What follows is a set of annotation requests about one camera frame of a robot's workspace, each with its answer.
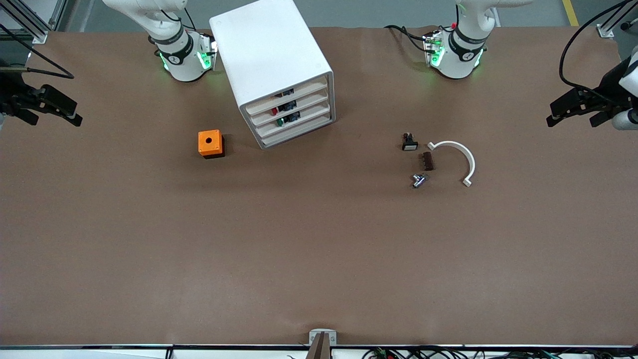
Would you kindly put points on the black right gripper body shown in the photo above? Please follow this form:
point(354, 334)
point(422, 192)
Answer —
point(11, 93)

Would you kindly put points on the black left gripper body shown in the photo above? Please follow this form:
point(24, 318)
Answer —
point(609, 86)

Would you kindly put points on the green push button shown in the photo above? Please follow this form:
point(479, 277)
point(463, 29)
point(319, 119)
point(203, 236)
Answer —
point(289, 119)

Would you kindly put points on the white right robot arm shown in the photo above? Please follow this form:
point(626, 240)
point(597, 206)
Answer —
point(184, 65)

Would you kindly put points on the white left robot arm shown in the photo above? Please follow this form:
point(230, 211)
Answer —
point(458, 65)

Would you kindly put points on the orange button box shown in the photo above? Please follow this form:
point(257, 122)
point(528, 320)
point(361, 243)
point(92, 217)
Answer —
point(209, 142)

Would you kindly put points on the red push button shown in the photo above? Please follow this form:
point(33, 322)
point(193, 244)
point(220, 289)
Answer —
point(286, 106)

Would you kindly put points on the white curved plastic clip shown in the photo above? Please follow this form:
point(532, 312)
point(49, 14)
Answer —
point(470, 160)

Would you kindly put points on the brown terminal block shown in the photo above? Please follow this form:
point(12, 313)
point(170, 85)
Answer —
point(426, 161)

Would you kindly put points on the small silver connector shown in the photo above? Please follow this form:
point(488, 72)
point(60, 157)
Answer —
point(418, 181)

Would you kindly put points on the brown table mat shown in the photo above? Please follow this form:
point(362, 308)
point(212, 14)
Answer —
point(319, 259)

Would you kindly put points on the aluminium frame profile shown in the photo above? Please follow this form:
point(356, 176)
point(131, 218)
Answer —
point(40, 36)
point(605, 31)

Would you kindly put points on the black white push switch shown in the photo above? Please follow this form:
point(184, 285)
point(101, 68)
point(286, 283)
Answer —
point(409, 144)

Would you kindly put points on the black switch component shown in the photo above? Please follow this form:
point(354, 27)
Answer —
point(288, 92)

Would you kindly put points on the black white table edge rail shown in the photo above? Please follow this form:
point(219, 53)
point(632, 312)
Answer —
point(99, 349)

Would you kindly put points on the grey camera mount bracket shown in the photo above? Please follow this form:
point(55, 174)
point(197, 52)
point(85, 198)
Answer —
point(322, 341)

